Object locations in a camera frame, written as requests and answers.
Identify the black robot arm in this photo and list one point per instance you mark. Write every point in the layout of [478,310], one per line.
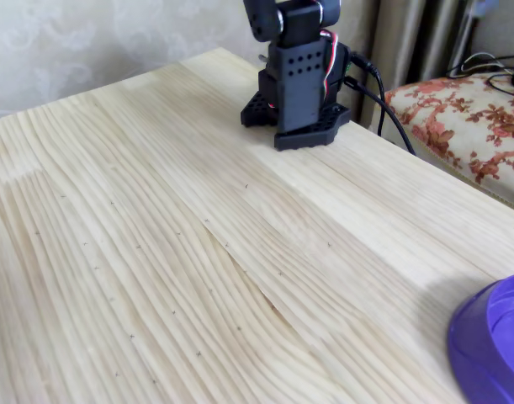
[298,84]

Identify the purple plastic bowl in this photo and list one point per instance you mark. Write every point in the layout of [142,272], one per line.
[471,357]

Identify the beige curtain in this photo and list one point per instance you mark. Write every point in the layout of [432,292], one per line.
[408,42]

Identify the floral upholstered seat cushion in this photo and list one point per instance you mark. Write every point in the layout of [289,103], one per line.
[471,126]

